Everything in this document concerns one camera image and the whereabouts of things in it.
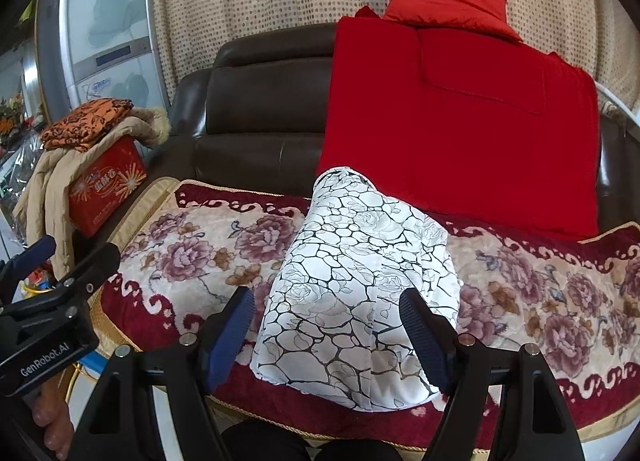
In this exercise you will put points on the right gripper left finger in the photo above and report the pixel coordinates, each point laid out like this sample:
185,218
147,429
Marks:
119,421

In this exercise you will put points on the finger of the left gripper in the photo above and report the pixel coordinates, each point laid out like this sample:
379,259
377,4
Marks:
91,273
21,266

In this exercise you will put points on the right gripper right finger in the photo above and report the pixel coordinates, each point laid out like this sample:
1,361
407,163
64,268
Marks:
534,421

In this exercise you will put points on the white crackle-print coat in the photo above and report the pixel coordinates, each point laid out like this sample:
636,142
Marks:
331,326

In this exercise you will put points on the person's left hand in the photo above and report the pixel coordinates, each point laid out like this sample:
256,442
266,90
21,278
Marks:
50,411

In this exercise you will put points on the beige fur-trimmed coat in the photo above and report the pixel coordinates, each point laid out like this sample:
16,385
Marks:
43,208

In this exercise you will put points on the red gift box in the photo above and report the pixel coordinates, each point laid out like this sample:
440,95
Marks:
105,185

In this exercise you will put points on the floral red plush blanket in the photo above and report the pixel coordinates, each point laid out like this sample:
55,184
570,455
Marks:
186,246

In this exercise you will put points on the clear plastic wrap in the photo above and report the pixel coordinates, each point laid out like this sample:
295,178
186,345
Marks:
16,171

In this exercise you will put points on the orange black patterned cloth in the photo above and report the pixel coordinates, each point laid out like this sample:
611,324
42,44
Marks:
86,125

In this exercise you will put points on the flower bouquet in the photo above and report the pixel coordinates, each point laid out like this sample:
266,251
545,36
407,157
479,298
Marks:
12,117

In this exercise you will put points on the dark brown leather sofa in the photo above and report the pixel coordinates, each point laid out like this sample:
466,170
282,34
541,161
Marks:
256,120

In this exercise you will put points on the silver refrigerator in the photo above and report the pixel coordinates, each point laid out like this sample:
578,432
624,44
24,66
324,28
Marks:
90,49

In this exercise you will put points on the red folded quilt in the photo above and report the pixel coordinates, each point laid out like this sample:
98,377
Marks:
461,123

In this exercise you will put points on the red pillow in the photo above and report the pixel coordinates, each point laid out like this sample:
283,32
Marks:
481,16

